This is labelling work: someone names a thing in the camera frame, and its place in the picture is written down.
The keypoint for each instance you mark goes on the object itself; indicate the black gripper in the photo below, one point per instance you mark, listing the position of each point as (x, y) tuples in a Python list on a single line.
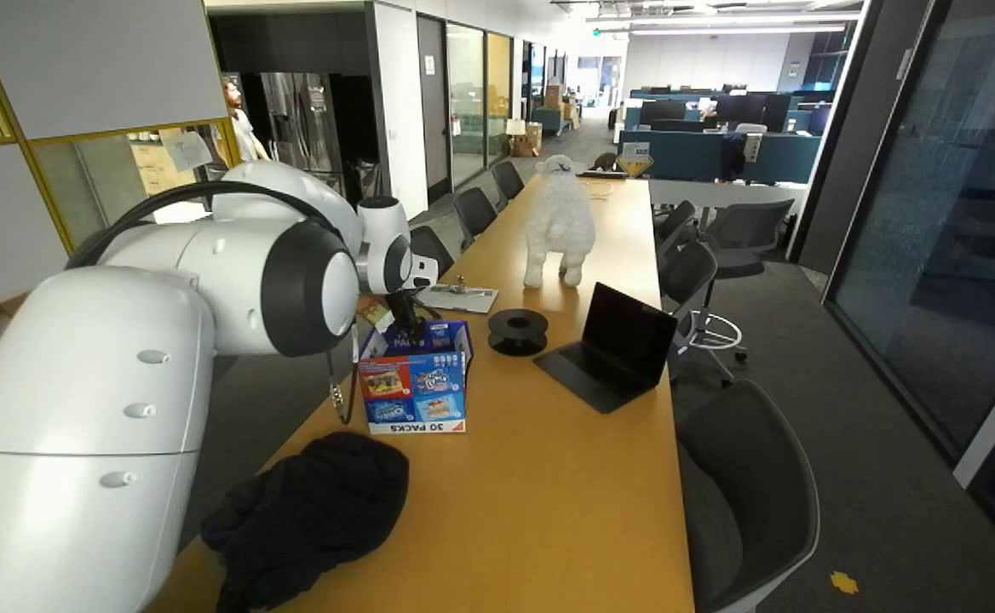
[(409, 308)]

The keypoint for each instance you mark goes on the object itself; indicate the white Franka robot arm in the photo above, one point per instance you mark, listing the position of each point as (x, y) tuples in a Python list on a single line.
[(102, 395)]

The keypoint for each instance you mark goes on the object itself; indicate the blue cardboard snack box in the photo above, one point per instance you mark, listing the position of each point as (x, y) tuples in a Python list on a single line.
[(417, 387)]

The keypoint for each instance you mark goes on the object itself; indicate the grey clipboard paper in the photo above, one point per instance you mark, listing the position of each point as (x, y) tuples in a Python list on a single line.
[(460, 299)]

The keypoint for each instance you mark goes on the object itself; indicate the grey rolling office chair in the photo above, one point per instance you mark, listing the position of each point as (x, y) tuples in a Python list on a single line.
[(431, 250)]

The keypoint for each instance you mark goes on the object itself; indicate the black tape roll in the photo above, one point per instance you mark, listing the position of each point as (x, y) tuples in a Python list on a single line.
[(521, 333)]

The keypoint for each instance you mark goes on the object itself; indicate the dark grey office chair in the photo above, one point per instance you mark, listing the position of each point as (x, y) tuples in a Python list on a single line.
[(691, 273), (508, 179), (747, 488), (476, 209), (747, 232)]

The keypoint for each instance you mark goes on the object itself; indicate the white toy sheep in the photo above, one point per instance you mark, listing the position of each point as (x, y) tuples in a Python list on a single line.
[(562, 223)]

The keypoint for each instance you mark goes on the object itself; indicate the black laptop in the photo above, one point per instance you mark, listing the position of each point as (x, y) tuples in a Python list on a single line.
[(622, 341)]

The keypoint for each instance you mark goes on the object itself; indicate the black cloth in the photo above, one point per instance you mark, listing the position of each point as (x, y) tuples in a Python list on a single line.
[(306, 511)]

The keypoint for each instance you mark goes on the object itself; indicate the teal desk partition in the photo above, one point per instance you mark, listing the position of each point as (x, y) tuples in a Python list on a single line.
[(725, 155)]

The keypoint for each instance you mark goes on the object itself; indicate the yellow floor marker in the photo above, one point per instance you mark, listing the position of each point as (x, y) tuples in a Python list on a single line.
[(848, 583)]

